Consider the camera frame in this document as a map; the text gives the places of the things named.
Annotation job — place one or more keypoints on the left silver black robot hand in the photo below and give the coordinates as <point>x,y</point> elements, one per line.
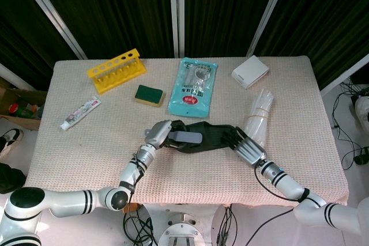
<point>158,133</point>

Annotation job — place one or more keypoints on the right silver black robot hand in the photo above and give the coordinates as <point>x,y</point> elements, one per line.
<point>249,151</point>

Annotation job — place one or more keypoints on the grey scrub brush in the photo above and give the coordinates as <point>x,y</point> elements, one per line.
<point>187,137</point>

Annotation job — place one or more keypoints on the black slide slipper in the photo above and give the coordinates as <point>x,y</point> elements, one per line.
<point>213,133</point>

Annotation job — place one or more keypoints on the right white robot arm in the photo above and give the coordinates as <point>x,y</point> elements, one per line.
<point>288,184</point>

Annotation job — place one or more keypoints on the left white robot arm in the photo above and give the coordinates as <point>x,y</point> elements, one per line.
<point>72,201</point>

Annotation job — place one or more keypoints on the bagged clear stick bundle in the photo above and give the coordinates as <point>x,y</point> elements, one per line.
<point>259,119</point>

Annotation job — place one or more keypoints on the green yellow sponge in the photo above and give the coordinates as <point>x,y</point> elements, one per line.
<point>148,94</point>

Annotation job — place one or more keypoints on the teal cloth package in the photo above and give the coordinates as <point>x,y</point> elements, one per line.
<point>191,96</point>

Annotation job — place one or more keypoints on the beige waffle tablecloth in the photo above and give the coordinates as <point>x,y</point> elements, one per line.
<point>201,179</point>

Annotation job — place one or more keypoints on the yellow test tube rack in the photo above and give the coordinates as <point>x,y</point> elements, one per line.
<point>105,83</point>

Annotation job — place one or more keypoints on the white cardboard box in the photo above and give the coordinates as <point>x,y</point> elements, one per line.
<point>248,73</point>

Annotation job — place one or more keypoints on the small orange block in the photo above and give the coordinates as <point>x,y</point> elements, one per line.
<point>131,208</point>

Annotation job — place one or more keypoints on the white toothpaste tube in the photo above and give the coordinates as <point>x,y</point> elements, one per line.
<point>80,113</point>

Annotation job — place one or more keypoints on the grey robot torso base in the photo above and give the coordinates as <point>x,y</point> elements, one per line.
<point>181,234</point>

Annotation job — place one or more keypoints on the white rounded device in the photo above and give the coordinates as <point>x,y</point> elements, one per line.
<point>362,110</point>

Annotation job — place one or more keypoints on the dark green curtain panel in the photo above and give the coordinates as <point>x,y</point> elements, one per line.
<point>325,12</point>
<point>115,7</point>
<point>225,7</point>
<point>23,33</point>

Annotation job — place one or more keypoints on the brown cardboard storage box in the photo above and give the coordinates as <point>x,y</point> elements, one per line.
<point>20,122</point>

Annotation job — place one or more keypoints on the red lidded jar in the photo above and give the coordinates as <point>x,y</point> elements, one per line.
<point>14,109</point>

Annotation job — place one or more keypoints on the black white sneaker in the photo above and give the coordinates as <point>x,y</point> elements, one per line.
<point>10,142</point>

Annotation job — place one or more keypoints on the black bag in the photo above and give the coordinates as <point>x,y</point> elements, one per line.
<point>10,177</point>

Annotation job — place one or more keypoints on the white frame post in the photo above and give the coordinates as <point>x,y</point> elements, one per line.
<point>17,76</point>
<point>268,15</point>
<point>346,76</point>
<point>176,12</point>
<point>52,15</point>

